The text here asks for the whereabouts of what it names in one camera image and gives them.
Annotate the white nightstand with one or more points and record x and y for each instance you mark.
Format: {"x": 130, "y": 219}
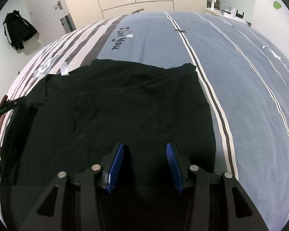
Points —
{"x": 226, "y": 15}

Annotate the black jacket hanging on wall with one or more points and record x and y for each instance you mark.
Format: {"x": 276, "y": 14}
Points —
{"x": 17, "y": 29}

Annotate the black t-shirt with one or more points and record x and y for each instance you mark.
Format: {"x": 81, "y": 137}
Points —
{"x": 73, "y": 121}

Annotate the small white desk fan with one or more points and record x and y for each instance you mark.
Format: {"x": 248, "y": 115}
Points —
{"x": 211, "y": 3}

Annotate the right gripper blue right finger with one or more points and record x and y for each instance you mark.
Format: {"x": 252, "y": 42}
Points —
{"x": 211, "y": 201}

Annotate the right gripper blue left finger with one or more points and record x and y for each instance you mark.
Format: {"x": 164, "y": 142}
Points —
{"x": 70, "y": 202}

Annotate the white headboard with apple stickers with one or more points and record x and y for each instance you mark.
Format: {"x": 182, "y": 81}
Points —
{"x": 271, "y": 18}

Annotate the silver suitcase on floor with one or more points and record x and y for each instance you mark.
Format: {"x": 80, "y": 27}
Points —
{"x": 68, "y": 24}

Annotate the striped bed sheet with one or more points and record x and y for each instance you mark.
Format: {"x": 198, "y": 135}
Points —
{"x": 244, "y": 77}

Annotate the white room door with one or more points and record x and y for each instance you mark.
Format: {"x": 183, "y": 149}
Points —
{"x": 46, "y": 16}

